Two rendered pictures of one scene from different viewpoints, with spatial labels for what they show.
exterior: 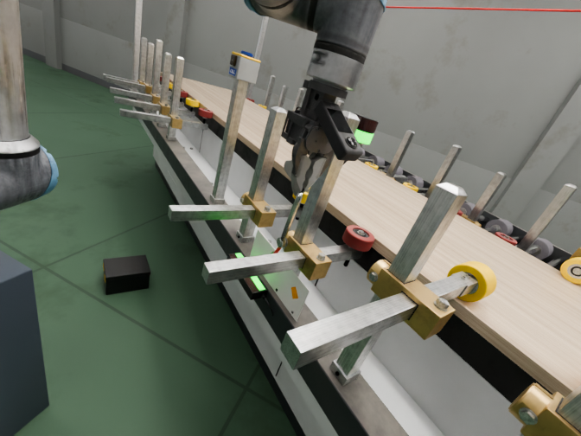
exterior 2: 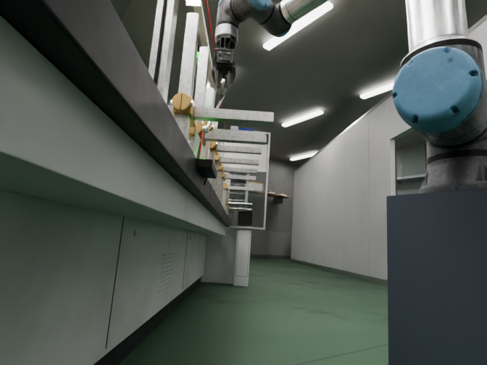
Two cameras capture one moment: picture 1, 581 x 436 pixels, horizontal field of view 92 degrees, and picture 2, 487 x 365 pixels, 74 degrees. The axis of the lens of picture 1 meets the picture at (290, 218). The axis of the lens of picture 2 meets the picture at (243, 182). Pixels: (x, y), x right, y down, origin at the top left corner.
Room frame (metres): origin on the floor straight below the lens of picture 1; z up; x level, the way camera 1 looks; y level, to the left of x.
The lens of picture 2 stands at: (1.32, 0.85, 0.46)
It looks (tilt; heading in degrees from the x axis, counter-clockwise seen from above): 10 degrees up; 222
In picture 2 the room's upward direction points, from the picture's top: 4 degrees clockwise
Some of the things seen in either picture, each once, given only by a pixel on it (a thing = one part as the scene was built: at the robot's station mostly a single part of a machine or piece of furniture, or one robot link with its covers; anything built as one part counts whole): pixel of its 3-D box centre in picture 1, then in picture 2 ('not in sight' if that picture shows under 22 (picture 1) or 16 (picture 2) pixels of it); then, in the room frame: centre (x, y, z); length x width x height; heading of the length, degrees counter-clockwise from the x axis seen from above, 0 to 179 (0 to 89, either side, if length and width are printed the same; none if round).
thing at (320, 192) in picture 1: (311, 215); (198, 107); (0.61, -0.05, 0.94); 0.04 x 0.04 x 0.48; 42
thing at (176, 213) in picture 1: (247, 212); (199, 114); (0.74, 0.12, 0.83); 0.44 x 0.03 x 0.04; 132
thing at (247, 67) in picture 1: (244, 69); not in sight; (0.99, 0.29, 1.18); 0.07 x 0.07 x 0.08; 42
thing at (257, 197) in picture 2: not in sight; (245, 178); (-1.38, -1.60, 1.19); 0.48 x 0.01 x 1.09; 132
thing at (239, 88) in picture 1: (227, 146); (166, 14); (0.99, 0.30, 0.93); 0.05 x 0.05 x 0.45; 42
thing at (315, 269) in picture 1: (305, 253); (196, 133); (0.60, -0.06, 0.85); 0.14 x 0.06 x 0.05; 42
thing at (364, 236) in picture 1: (353, 248); not in sight; (0.69, -0.19, 0.85); 0.08 x 0.08 x 0.11
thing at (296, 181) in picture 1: (292, 170); (227, 82); (0.55, 0.03, 1.05); 0.06 x 0.03 x 0.09; 42
